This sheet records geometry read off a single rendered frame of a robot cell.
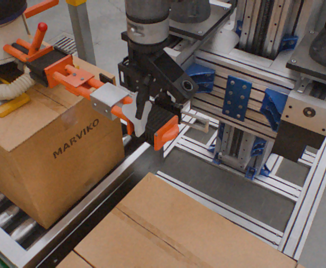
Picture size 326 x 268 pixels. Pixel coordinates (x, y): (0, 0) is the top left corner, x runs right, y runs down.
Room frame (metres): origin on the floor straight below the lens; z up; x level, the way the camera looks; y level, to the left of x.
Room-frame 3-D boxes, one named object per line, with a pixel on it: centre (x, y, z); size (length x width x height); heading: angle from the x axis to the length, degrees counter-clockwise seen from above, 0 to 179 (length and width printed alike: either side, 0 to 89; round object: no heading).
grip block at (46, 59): (0.76, 0.30, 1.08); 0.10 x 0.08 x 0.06; 142
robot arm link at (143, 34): (0.56, 0.03, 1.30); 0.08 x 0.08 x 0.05
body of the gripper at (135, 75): (0.57, 0.03, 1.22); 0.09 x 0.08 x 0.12; 53
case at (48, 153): (0.91, 0.51, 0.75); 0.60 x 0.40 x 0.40; 53
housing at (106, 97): (0.63, 0.13, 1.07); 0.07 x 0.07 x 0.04; 52
